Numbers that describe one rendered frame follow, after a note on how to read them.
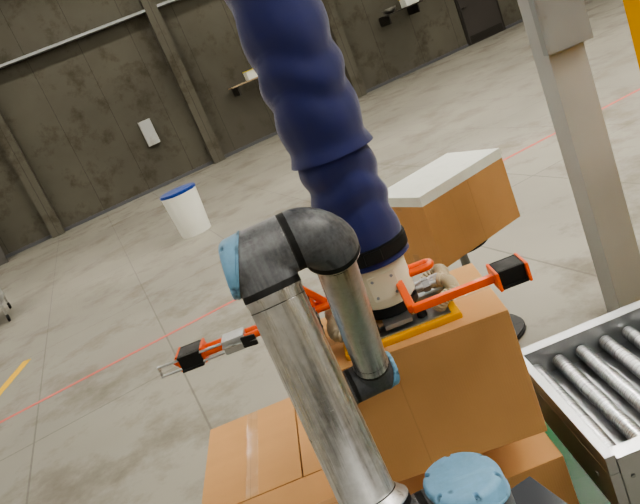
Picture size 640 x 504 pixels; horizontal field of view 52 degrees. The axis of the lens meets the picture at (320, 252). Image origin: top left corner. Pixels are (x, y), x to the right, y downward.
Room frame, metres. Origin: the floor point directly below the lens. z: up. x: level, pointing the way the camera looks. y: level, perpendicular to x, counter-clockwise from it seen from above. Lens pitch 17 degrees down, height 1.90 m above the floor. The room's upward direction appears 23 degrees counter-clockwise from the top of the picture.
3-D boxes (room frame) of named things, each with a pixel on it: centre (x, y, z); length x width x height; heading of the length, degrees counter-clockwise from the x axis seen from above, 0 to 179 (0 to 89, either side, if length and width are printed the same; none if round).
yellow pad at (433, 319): (1.70, -0.13, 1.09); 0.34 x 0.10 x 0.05; 86
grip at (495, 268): (1.52, -0.42, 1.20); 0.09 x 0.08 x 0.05; 176
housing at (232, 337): (1.82, 0.33, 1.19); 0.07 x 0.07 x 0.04; 86
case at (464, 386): (1.81, -0.12, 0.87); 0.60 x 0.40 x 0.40; 84
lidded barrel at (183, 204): (9.66, 1.56, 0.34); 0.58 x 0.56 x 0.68; 15
